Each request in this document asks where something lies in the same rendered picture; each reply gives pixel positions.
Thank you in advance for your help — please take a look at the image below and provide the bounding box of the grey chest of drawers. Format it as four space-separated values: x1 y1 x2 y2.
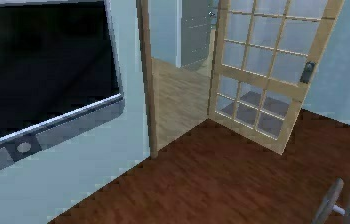
180 0 219 72

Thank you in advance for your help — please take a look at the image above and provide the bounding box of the pale wood glazed door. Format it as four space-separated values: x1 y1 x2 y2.
207 0 346 156

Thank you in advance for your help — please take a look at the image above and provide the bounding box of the grey disc dumbbell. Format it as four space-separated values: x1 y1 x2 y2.
311 161 350 224

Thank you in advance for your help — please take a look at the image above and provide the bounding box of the black wall television set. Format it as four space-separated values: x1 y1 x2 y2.
0 0 126 179

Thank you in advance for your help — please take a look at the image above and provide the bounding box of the dark grey door handle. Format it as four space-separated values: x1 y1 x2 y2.
299 61 317 85

